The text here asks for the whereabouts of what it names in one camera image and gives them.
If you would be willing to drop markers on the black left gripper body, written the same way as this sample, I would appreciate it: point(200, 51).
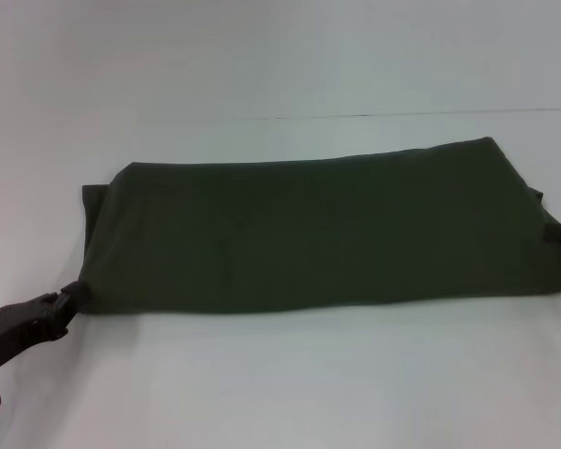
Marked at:
point(4, 332)

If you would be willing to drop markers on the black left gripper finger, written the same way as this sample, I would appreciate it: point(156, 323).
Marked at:
point(65, 304)

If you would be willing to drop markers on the dark green shirt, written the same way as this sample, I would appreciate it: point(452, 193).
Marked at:
point(332, 224)

